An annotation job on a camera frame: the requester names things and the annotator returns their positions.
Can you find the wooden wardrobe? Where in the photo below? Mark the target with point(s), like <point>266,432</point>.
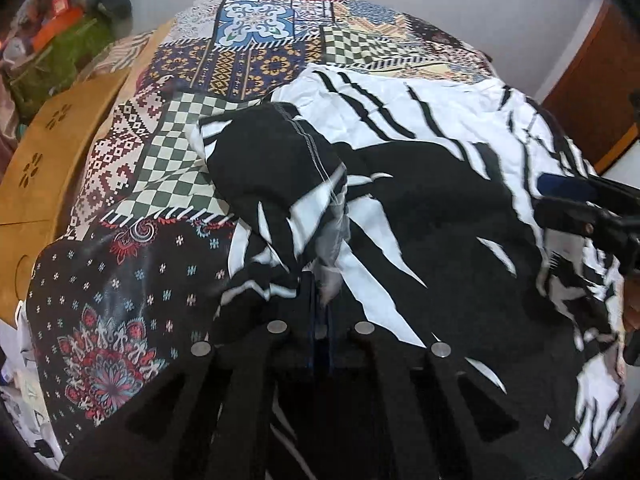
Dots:
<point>591,101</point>

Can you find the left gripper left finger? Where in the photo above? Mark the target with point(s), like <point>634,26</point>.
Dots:
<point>203,417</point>

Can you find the patchwork patterned bed quilt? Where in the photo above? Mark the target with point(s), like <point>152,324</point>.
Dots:
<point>119,295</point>

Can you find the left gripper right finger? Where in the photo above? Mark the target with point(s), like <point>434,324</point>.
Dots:
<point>489,390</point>

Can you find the orange box on pile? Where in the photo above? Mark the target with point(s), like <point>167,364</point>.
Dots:
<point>56,26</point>

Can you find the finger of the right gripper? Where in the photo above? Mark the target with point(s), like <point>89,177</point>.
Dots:
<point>598,191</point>
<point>615,235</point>

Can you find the green patterned storage bag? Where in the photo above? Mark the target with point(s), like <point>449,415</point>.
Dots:
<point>56,67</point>

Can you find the black and white patterned shirt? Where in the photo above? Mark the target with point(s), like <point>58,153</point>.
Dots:
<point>355,180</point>

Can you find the person's right hand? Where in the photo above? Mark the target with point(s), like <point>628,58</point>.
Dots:
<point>631,297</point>

